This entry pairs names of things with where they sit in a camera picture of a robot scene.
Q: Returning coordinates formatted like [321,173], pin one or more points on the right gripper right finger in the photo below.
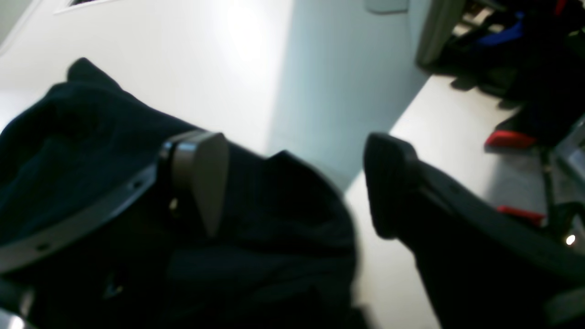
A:
[481,268]

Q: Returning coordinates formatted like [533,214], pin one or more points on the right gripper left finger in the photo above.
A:
[192,168]

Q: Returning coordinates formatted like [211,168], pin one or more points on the bin of colourful clothes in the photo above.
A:
[530,55]

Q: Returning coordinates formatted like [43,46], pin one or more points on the black t-shirt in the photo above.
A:
[283,257]

